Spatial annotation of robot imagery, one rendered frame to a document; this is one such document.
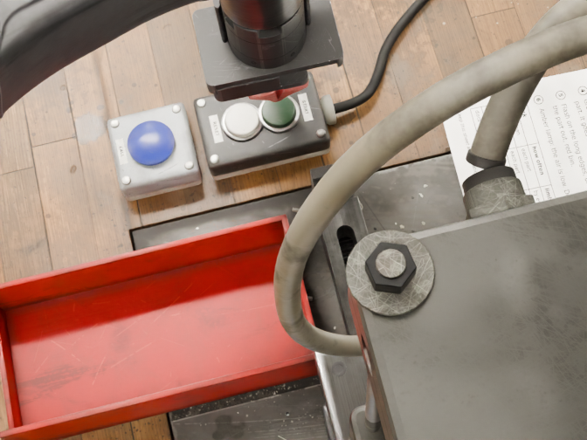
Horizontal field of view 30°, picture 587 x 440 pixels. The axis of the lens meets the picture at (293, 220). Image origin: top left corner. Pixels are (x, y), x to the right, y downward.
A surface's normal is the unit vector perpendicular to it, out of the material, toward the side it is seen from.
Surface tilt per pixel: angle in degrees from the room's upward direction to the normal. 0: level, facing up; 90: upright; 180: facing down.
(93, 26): 87
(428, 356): 0
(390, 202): 0
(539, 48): 13
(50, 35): 89
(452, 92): 23
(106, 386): 0
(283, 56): 90
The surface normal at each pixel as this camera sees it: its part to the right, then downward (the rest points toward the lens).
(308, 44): -0.05, -0.33
